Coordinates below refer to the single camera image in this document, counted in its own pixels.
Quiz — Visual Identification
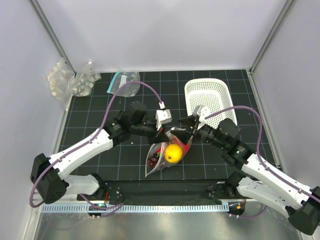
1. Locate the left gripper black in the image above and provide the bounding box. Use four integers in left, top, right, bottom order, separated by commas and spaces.
130, 119, 170, 146

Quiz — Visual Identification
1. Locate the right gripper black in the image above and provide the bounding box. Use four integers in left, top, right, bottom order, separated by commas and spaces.
170, 114, 228, 150

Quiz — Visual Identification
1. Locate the red chili pepper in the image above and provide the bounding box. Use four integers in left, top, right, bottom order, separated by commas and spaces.
174, 136, 190, 156

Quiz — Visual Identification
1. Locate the polka dot zip bag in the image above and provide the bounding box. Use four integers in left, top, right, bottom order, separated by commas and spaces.
145, 127, 193, 177

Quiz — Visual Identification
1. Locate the yellow round fruit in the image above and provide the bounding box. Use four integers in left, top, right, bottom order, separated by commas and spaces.
164, 144, 183, 164

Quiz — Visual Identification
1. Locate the dark red grape bunch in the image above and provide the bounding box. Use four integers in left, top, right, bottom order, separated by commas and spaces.
147, 148, 161, 168

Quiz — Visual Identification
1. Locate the white perforated plastic basket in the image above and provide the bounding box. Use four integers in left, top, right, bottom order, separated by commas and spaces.
184, 78, 238, 129

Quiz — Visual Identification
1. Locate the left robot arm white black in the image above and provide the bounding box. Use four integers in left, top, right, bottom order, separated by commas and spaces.
30, 101, 172, 204

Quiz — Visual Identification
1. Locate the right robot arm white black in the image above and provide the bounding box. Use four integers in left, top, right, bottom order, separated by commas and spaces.
170, 115, 320, 236

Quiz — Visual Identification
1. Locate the blue zipper clear bag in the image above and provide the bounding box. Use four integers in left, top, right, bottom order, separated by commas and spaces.
106, 71, 140, 98

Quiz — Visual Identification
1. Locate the polka dot bag middle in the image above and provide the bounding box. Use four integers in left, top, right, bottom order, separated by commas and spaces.
72, 61, 101, 97

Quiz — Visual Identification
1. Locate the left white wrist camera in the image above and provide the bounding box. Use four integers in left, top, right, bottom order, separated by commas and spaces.
155, 109, 172, 131

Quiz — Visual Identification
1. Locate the slotted cable duct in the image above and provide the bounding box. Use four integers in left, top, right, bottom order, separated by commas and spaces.
41, 202, 229, 214

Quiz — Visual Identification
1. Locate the aluminium corner post left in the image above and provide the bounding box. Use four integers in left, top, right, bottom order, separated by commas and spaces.
28, 0, 75, 71

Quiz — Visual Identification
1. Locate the aluminium corner post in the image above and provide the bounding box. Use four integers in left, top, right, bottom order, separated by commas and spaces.
249, 0, 296, 75
28, 0, 75, 71

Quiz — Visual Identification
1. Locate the aluminium corner post right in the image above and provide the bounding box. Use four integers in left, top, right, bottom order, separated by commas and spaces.
249, 0, 296, 75

